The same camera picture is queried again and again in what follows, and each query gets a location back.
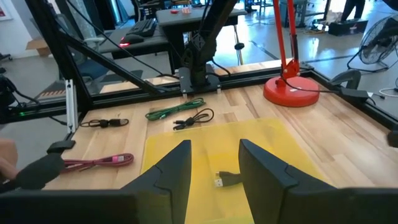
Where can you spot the grey clamp bracket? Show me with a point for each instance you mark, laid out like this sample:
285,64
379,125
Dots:
351,76

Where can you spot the silver aluminium bracket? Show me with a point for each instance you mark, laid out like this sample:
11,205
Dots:
71,105

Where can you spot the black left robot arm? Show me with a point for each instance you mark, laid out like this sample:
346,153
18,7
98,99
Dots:
202,46

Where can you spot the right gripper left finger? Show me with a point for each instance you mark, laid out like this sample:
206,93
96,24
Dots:
168,186

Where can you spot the person's hand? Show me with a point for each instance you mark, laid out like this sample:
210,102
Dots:
7,149

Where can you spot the framed wall poster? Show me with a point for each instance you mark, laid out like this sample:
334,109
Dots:
4,9

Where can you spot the cardboard box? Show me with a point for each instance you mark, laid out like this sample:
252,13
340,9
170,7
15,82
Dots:
37,46

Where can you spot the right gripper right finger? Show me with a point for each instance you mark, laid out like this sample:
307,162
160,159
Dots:
264,180

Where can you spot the black low platform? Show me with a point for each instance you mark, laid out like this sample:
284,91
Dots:
348,28

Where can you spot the yellow translucent plastic bin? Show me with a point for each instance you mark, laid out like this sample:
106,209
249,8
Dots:
214,149

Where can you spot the blue office chair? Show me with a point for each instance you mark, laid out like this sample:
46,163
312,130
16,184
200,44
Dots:
93,68

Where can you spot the black floor fan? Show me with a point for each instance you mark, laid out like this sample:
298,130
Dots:
377,40

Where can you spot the black keyboard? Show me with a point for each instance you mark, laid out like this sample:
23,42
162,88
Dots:
143,28

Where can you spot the red desk lamp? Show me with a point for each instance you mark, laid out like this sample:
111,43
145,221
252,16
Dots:
290,91

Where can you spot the black equipment with green light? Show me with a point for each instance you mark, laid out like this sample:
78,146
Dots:
6,93

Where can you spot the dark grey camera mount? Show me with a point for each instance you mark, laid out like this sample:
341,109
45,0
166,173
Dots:
40,171

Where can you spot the black computer mouse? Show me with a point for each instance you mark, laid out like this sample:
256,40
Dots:
132,39

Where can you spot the black desk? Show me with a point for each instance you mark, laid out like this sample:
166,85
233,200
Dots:
149,43

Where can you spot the grey desk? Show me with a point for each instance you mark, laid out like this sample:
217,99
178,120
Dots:
186,18

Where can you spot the black edge clamp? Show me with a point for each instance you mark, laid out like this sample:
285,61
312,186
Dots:
60,146

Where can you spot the person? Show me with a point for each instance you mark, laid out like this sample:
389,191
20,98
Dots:
353,7

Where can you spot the black power adapter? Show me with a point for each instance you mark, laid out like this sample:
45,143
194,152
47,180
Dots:
354,93

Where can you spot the black aluminium frame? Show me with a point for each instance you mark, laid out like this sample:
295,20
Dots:
60,53

